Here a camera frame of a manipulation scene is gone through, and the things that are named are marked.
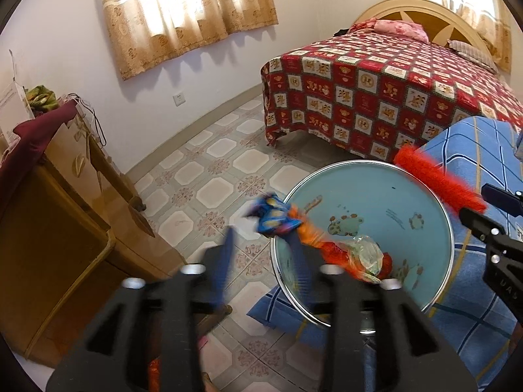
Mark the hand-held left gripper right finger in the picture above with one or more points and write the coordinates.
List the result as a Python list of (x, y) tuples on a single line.
[(301, 263)]

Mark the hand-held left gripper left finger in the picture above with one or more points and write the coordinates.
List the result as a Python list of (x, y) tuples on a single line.
[(224, 261)]

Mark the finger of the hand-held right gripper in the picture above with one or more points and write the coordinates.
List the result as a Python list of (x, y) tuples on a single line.
[(506, 200), (476, 222)]

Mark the blue snack wrapper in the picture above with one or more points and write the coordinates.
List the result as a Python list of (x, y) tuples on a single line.
[(276, 216)]

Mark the red plastic wrapper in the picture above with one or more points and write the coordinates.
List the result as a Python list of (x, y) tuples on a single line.
[(437, 179)]

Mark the light blue enamel basin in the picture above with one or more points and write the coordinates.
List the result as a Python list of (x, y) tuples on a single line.
[(367, 196)]

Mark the wooden furniture leg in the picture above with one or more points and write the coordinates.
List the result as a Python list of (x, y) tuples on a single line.
[(216, 318)]

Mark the clear plastic bag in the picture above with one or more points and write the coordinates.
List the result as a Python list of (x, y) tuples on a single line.
[(363, 253)]

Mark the blue plaid cloth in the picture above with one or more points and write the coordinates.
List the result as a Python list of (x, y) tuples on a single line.
[(470, 326)]

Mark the red plastic scrap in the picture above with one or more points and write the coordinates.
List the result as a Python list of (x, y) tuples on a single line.
[(154, 375)]

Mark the grey striped pillow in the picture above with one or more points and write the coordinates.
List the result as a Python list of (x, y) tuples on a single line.
[(474, 55)]

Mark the brown wooden cabinet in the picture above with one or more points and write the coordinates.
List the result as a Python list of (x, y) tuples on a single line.
[(61, 261)]

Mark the beige wooden dresser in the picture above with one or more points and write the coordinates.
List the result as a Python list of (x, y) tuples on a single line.
[(90, 159)]

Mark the bed with red checkered cover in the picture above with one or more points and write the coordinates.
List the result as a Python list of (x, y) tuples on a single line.
[(367, 90)]

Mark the beige patterned curtain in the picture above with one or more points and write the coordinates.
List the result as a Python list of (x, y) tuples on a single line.
[(184, 20), (482, 12)]

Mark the pink pillow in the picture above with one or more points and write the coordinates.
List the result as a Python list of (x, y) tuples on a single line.
[(402, 30)]

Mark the cream wooden headboard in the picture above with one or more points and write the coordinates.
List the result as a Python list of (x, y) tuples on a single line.
[(425, 16)]

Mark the red pink cloth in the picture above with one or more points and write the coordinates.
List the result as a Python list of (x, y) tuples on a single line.
[(361, 27)]

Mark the maroon cloth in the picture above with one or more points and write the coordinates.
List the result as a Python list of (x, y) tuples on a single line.
[(39, 126)]

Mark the dark cloth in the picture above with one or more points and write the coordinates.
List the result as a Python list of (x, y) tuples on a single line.
[(342, 32)]

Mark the green patterned cloth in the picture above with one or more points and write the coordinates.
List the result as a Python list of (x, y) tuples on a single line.
[(43, 99)]

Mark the white cardboard box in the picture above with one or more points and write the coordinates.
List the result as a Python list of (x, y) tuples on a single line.
[(14, 106)]

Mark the white wall socket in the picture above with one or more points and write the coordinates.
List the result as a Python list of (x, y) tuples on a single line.
[(178, 99)]

